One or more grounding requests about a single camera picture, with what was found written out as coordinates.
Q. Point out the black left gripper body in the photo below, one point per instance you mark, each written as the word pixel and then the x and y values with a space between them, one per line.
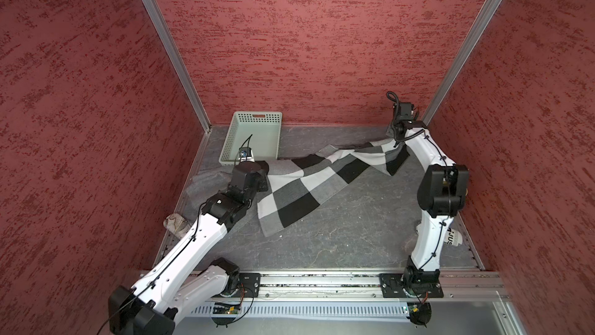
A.
pixel 261 184

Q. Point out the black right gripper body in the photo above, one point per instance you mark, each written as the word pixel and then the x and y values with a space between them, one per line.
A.
pixel 393 130

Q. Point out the black white checkered scarf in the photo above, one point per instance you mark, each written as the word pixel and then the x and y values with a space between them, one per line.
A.
pixel 299 186

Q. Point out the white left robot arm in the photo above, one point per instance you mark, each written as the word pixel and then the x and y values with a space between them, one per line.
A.
pixel 161 299

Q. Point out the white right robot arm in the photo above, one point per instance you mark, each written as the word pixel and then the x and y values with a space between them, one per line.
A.
pixel 441 196

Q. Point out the pale green plastic basket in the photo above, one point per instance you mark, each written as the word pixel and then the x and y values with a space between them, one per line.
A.
pixel 258 130

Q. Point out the crumpled beige rag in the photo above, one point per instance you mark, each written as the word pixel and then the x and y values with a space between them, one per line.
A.
pixel 177 225

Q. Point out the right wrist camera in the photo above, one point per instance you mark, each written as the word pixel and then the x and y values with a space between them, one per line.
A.
pixel 404 112

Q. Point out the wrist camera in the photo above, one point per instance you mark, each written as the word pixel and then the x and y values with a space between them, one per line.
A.
pixel 404 112
pixel 245 154

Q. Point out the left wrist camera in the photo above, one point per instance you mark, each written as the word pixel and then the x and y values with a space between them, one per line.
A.
pixel 245 154

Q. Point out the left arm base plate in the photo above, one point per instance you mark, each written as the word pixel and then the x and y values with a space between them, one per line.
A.
pixel 248 284

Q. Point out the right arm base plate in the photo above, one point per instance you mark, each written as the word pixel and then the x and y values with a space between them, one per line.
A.
pixel 395 286

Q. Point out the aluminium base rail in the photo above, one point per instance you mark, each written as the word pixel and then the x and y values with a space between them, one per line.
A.
pixel 330 285

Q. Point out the right corner aluminium post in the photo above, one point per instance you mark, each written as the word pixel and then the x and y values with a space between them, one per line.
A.
pixel 482 20

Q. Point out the corner aluminium post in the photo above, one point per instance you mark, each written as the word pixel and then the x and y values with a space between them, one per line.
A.
pixel 482 20
pixel 167 40

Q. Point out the left corner aluminium post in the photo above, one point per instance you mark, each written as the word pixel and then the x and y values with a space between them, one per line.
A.
pixel 167 40

